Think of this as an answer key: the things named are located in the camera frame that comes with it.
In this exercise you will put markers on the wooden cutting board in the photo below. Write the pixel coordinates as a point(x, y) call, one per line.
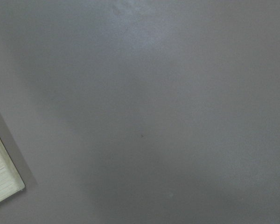
point(10, 179)

